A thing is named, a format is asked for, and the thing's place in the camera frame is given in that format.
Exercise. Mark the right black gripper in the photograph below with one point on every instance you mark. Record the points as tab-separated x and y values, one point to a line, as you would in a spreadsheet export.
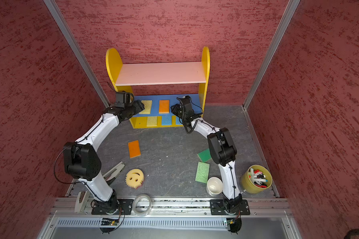
175	110

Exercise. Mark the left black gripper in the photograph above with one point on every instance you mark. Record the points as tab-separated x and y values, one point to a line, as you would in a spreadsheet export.
138	105

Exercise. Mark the orange sponge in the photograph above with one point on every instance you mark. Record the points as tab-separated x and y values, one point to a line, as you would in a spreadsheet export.
164	107
134	149

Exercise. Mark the green scrub sponge dark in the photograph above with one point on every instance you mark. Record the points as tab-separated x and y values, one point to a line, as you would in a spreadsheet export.
204	156

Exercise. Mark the light green sponge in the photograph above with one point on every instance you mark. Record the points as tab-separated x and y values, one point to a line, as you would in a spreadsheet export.
202	172

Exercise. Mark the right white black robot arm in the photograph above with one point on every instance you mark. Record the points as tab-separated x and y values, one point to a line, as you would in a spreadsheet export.
221	147

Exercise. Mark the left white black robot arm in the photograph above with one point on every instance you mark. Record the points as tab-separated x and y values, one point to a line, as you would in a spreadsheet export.
82	162

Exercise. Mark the blue lower shelf board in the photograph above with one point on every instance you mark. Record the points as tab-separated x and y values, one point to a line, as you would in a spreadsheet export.
173	100

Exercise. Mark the yellow shelf unit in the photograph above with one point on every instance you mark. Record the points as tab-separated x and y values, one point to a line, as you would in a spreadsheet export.
114	64

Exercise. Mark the pink upper shelf board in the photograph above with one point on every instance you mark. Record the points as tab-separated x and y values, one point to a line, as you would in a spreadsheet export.
163	73

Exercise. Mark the grey stapler on table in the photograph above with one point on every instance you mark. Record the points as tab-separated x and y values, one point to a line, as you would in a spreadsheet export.
115	171

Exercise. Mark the yellow smiley face sponge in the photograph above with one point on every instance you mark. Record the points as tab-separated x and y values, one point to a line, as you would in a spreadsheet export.
134	178

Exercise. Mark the white ceramic mug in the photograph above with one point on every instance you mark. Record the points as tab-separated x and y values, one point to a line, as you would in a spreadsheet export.
214	186

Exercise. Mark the yellow cup with pens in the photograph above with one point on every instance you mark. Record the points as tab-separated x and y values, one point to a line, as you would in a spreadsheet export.
256	179

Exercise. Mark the beige stapler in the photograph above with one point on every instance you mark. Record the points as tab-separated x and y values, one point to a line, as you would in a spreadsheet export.
81	201

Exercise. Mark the clear tape roll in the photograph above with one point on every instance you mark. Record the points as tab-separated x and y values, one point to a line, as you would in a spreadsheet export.
142	205

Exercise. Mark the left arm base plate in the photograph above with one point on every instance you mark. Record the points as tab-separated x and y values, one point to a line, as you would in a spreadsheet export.
122	206

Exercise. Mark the aluminium rail front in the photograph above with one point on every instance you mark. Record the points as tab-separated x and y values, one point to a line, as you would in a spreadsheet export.
186	207

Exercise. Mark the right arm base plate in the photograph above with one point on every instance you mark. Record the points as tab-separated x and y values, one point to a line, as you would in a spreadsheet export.
223	207

